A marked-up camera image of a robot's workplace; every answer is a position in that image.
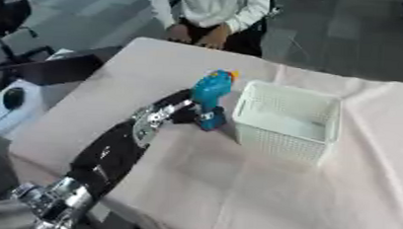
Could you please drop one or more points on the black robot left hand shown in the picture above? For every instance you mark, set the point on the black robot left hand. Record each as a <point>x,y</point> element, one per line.
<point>175,102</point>

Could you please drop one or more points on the person's right hand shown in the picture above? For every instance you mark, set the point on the person's right hand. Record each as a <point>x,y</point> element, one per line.
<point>179,33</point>

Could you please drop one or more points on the person's left hand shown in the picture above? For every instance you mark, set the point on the person's left hand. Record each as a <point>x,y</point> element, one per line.
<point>216,38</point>

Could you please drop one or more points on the blue toy drill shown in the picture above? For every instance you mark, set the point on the blue toy drill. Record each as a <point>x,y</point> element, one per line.
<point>212,85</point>

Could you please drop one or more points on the silver black robot left arm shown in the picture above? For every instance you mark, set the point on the silver black robot left arm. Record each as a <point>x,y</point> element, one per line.
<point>108,154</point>

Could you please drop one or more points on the person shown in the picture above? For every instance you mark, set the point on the person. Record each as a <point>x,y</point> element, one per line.
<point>213,5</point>

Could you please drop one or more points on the white perforated plastic basket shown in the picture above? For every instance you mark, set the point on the white perforated plastic basket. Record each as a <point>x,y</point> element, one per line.
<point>279,137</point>

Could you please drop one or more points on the black laptop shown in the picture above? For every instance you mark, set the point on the black laptop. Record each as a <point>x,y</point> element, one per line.
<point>54,67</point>

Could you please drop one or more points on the white side desk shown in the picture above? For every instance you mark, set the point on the white side desk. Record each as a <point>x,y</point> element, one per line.
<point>14,116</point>

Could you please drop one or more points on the black computer mouse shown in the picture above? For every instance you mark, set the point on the black computer mouse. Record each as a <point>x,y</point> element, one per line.
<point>14,97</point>

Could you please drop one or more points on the black office chair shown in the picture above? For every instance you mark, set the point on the black office chair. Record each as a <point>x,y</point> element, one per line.
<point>5,14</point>

